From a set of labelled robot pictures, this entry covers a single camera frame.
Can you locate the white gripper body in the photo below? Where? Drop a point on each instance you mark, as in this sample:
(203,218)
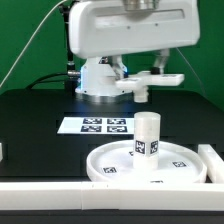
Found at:
(100,28)

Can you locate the white round table top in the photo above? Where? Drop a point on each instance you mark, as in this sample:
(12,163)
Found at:
(119,162)

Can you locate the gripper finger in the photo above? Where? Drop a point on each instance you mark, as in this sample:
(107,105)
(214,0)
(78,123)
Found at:
(161,58)
(118,67)

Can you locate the white right fence bar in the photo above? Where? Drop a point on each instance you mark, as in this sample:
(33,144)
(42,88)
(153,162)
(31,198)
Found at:
(214,163)

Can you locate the white marker sheet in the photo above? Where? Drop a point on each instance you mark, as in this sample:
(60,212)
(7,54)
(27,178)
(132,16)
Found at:
(96,125)

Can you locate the white left fence bar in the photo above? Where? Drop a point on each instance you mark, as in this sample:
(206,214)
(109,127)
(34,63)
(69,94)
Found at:
(1,152)

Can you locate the white front fence bar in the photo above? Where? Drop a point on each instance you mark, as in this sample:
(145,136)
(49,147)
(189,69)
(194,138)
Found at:
(90,195)

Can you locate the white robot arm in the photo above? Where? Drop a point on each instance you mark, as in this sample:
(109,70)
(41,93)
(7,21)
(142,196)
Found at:
(98,80)

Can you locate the white fence bar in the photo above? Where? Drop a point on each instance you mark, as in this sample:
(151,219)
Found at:
(90,195)
(1,152)
(214,163)

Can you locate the white cross-shaped table base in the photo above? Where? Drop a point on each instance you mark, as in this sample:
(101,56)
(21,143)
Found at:
(140,82)

